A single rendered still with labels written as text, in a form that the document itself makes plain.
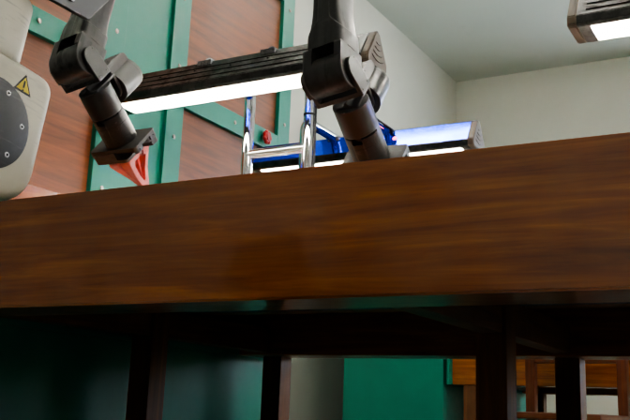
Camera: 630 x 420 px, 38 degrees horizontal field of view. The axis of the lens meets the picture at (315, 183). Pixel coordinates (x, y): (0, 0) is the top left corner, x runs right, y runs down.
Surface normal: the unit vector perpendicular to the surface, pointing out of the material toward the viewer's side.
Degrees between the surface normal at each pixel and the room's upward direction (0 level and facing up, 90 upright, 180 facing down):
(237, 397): 90
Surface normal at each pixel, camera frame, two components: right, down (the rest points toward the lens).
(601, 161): -0.48, -0.23
